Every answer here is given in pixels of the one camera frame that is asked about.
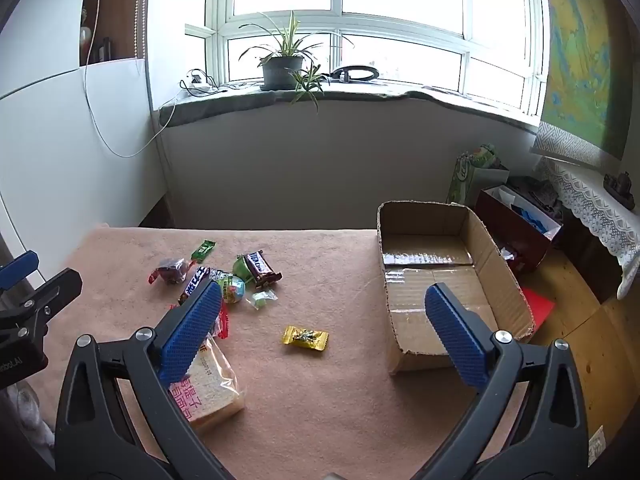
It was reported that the wooden shelf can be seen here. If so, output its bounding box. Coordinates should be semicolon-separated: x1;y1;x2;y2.
79;0;143;67

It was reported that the green candy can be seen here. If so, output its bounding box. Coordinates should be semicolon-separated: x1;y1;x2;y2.
250;287;278;311

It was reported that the sliced bread packet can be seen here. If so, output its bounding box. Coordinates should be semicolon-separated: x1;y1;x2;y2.
167;332;247;436

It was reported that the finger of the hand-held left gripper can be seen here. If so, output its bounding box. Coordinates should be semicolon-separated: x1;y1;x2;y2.
0;251;40;291
0;268;83;342

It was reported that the blue white snack bar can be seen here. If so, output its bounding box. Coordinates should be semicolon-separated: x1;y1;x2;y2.
178;265;212;307

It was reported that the pink blanket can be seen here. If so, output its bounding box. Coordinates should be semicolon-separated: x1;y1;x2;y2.
27;227;531;480

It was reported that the potted spider plant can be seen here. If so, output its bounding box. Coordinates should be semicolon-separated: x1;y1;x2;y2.
238;10;356;113

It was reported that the white cable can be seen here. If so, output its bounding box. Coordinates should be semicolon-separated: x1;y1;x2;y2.
82;0;188;158

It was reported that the white charger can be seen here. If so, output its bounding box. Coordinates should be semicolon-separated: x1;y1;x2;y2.
186;71;213;95

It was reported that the dark patterned cloth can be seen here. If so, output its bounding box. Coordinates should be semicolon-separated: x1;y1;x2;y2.
509;176;562;212

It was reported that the brown chocolate bar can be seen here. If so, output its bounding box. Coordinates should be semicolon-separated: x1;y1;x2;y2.
247;250;282;288

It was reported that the yellow candy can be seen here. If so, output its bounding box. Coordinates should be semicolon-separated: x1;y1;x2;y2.
281;325;330;351

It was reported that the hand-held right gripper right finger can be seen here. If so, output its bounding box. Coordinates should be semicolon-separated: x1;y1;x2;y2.
410;282;598;480

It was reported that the blue plastic bag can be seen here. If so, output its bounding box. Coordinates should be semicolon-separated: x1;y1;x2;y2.
517;206;552;235

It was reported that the dark red box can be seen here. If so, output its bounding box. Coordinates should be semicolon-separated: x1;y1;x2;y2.
474;186;563;261

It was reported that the white lace tablecloth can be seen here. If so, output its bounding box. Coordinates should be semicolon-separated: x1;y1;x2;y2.
537;157;640;301

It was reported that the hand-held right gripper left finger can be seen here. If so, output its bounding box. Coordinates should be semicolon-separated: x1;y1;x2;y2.
55;280;236;480

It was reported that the yellow wall scroll painting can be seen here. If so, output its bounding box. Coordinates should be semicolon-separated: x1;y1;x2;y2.
531;0;631;166

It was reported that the green paper bag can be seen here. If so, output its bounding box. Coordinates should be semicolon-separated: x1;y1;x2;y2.
446;144;511;207

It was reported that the cardboard box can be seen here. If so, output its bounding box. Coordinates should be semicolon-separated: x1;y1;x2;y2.
376;201;536;375

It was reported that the black ring light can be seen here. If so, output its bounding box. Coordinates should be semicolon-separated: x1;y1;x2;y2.
331;64;377;83

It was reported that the dark figurine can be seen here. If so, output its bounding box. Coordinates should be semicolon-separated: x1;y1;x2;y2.
602;171;633;196

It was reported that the small green candy stick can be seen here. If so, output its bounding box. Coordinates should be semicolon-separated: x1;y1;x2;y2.
191;240;217;264

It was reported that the striped cloth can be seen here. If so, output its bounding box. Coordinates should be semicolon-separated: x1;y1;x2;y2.
588;426;606;467

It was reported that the red notebook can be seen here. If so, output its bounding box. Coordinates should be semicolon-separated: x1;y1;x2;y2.
520;287;557;333

